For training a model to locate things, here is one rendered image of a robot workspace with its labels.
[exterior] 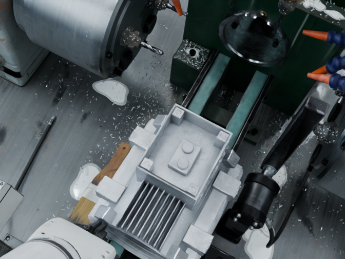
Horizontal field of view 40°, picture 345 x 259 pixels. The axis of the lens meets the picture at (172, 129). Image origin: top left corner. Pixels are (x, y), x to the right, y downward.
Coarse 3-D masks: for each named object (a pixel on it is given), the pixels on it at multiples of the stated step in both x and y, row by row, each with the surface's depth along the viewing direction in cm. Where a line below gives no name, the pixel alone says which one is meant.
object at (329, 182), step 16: (336, 112) 92; (320, 128) 82; (336, 128) 81; (320, 144) 89; (336, 144) 78; (320, 160) 84; (336, 160) 77; (320, 176) 81; (336, 176) 78; (336, 192) 83
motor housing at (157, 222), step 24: (120, 168) 77; (240, 168) 80; (144, 192) 72; (216, 192) 77; (120, 216) 72; (144, 216) 71; (168, 216) 72; (192, 216) 74; (216, 216) 76; (120, 240) 84; (144, 240) 70; (168, 240) 71
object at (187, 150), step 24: (168, 120) 73; (192, 120) 75; (168, 144) 74; (192, 144) 72; (216, 144) 74; (144, 168) 69; (168, 168) 72; (192, 168) 73; (216, 168) 73; (168, 192) 71; (192, 192) 68
